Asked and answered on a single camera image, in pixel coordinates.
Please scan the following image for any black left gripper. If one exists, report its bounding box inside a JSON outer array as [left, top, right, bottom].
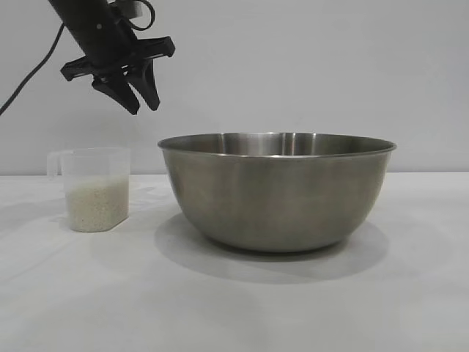
[[58, 10, 176, 115]]

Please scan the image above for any clear plastic measuring cup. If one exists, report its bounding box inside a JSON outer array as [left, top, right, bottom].
[[46, 147, 131, 232]]

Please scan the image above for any white uncooked rice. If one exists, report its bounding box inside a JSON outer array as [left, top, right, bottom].
[[65, 175, 130, 232]]

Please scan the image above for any stainless steel mixing bowl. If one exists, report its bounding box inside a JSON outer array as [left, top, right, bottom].
[[157, 131, 399, 254]]

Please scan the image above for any looped black camera cable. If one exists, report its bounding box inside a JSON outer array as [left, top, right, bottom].
[[126, 0, 158, 32]]

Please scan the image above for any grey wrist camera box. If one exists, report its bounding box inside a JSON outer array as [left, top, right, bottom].
[[116, 0, 144, 18]]

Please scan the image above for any long black arm cable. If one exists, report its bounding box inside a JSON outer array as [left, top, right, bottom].
[[0, 24, 66, 115]]

